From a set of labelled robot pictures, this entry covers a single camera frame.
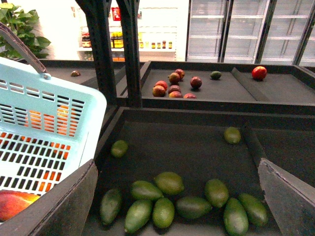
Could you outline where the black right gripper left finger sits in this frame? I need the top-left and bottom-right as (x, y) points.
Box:
(0, 159), (98, 236)

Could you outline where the red yellow mango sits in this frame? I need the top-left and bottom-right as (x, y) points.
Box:
(0, 190), (40, 222)

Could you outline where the light blue plastic basket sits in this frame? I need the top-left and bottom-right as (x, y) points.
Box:
(0, 25), (107, 195)

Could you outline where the red apple far tray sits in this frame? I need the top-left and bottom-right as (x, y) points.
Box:
(252, 66), (267, 81)

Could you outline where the dark avocado far tray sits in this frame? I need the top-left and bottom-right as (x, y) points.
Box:
(210, 71), (222, 80)

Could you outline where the green potted plant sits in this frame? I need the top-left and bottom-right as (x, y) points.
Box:
(0, 3), (51, 59)

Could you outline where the glass door refrigerator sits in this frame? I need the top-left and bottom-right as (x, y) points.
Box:
(186, 0), (315, 67)

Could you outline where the black shelf post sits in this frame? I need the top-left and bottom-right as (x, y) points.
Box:
(117, 0), (142, 108)

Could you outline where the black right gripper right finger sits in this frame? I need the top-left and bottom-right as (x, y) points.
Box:
(258, 158), (315, 236)

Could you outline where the bottle shelf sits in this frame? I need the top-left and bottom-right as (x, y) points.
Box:
(75, 4), (178, 61)

